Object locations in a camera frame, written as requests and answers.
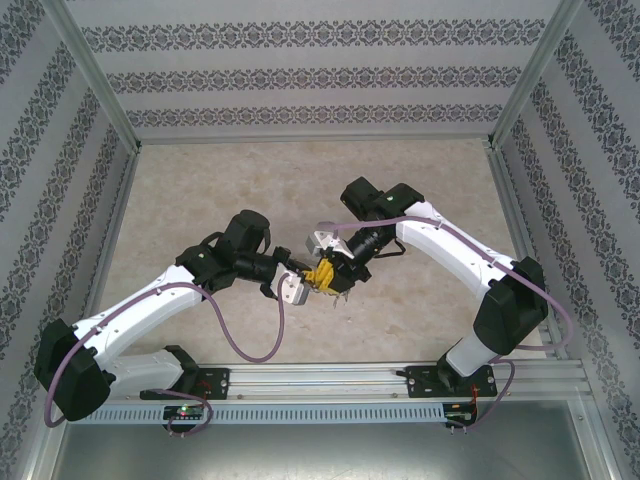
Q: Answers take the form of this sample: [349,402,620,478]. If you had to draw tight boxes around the grey metal sheet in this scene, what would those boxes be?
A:
[49,423,614,480]

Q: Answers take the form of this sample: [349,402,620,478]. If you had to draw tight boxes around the aluminium frame post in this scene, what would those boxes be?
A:
[569,399,629,480]
[485,0,585,150]
[39,0,142,151]
[17,394,69,480]

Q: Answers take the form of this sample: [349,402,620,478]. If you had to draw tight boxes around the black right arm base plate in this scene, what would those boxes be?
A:
[407,364,499,400]

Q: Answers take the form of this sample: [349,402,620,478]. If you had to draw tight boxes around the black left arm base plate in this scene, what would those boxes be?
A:
[139,367,231,401]

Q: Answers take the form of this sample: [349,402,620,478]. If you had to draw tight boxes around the aluminium frame rail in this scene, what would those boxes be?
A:
[137,130,494,147]
[79,147,144,334]
[485,144,571,361]

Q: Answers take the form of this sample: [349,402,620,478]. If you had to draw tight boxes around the slotted grey cable duct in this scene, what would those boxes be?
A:
[67,403,447,426]

